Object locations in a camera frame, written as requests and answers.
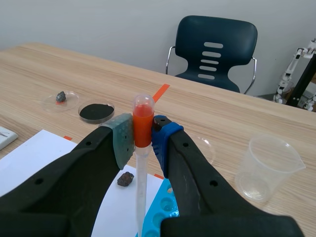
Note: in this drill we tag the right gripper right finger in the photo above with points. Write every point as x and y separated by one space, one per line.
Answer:
197 187

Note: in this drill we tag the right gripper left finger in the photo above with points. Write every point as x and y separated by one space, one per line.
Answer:
74 177

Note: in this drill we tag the dropper with red bulb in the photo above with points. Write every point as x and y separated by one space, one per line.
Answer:
142 138

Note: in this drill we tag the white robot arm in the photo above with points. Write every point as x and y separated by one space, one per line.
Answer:
293 71

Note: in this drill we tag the empty clear glass dish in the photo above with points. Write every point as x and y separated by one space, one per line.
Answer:
205 148

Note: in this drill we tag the glass dish with black powder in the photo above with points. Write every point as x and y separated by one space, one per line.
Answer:
96 111

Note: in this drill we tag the clear glass dish with stone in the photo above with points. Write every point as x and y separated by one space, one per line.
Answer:
60 100

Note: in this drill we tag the white sheet of paper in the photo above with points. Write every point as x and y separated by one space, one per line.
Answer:
37 158

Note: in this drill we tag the turquoise rack with round holes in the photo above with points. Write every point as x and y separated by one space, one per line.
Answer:
160 209

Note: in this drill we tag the small dark brown stone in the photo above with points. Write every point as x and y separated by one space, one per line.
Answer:
125 179

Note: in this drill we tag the clear plastic beaker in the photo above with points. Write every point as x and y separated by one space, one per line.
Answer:
266 170

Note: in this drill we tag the small white tile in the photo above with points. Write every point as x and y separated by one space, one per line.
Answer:
5 137

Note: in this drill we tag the small grey stone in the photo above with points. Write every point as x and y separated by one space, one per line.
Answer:
61 96

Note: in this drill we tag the dark blue chair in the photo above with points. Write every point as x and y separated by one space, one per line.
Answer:
214 51

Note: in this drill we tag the black metal post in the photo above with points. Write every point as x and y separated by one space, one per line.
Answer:
301 81

